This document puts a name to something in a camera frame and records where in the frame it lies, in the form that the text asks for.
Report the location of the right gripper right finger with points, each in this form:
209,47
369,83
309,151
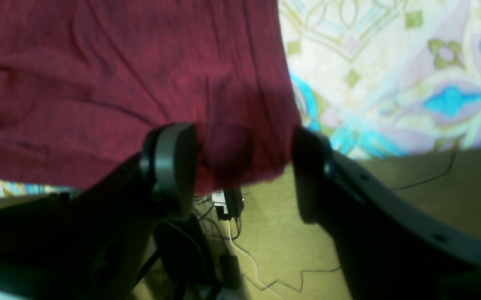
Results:
387,249

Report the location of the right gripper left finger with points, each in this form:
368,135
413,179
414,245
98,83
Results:
91,247

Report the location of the maroon long-sleeve t-shirt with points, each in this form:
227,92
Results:
82,82

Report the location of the white power strip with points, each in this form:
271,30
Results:
229,204

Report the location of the patterned tile tablecloth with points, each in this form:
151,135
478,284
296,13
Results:
380,78

